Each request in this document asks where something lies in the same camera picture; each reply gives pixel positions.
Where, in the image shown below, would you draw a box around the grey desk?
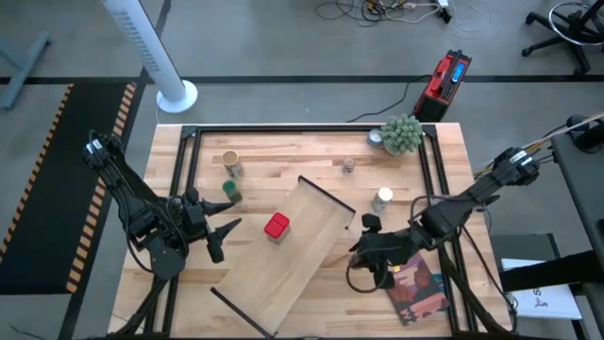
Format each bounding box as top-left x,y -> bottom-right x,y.
549,131 -> 604,284

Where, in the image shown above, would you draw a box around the red portable power station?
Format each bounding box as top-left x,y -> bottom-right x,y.
412,49 -> 473,123

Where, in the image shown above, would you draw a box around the white printed paper sheet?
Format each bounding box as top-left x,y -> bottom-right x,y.
499,257 -> 583,321

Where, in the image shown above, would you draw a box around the black braided cable bundle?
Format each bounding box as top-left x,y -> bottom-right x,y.
438,245 -> 518,334
110,276 -> 183,340

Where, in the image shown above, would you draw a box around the colourful landscape book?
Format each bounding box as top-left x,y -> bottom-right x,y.
385,252 -> 450,327

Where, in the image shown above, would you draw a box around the black desk clamp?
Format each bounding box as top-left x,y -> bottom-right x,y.
565,114 -> 604,153

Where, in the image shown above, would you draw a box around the grey table leg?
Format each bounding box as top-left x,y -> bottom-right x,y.
0,31 -> 52,112

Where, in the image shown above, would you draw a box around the white and yellow cable bundle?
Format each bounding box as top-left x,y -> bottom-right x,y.
471,110 -> 604,174

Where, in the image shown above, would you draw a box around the white floor cable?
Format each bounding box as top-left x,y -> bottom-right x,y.
451,0 -> 493,40

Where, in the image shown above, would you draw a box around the black looped gripper cable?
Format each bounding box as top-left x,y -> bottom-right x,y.
345,262 -> 395,295

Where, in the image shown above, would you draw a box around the white tower fan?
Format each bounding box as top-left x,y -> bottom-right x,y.
101,0 -> 199,114

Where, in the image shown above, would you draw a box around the potted green succulent plant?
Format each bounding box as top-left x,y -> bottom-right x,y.
379,112 -> 424,157

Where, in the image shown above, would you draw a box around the black aluminium table frame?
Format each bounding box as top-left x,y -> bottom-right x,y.
143,123 -> 513,340

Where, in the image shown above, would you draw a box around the black power cable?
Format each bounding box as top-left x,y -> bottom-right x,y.
346,74 -> 433,124

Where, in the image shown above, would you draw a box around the black desk crossbeam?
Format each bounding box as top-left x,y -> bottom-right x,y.
498,249 -> 604,294

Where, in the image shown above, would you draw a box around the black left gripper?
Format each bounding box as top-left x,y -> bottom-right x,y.
180,187 -> 243,264

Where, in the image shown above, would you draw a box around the black hazard-striped floor mat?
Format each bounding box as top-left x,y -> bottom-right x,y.
0,82 -> 138,297

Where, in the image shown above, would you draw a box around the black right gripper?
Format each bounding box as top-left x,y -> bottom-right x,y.
348,212 -> 411,290

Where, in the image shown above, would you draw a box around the tan-lid spice jar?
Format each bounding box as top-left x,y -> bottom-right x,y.
221,149 -> 245,179

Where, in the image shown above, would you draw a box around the tangled floor cables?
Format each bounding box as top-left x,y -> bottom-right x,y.
314,0 -> 454,27

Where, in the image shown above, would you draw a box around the black office stool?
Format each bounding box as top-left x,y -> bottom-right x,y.
521,0 -> 604,76

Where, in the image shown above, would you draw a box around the green-lid spice jar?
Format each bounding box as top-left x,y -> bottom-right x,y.
221,178 -> 243,205

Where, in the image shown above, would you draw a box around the white-lid bagel seasoning jar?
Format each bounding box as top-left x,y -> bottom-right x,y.
372,186 -> 394,214

